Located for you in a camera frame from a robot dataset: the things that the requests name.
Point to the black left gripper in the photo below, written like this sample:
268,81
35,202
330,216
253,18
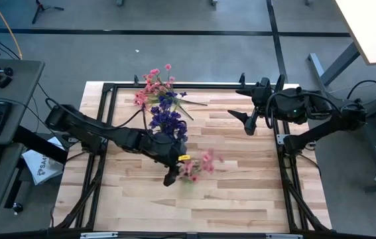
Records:
164,149

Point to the yellow tag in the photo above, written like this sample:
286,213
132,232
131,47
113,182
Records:
184,157

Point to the black aluminium table frame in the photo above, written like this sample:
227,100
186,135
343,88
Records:
191,85

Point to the grey table leg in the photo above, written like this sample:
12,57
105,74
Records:
340,63

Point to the black tripod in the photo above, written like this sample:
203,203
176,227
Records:
40,4

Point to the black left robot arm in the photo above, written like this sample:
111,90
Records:
75,124

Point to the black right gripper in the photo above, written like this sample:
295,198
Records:
262,96

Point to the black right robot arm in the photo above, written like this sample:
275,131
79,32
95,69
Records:
323,127

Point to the small white bracket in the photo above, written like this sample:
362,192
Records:
282,138

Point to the pink artificial flower stem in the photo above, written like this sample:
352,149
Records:
206,157
154,74
141,98

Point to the grey desk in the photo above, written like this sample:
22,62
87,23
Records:
18,83

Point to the black desk caster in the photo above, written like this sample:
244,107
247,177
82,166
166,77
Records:
18,207

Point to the black support beam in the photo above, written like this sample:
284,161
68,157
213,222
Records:
38,142

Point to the purple artificial flower stem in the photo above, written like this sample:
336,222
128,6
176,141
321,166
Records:
162,117
167,99
169,132

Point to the white table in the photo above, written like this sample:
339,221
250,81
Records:
373,30

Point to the silver frame bracket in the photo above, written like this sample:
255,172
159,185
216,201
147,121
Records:
284,236
98,235

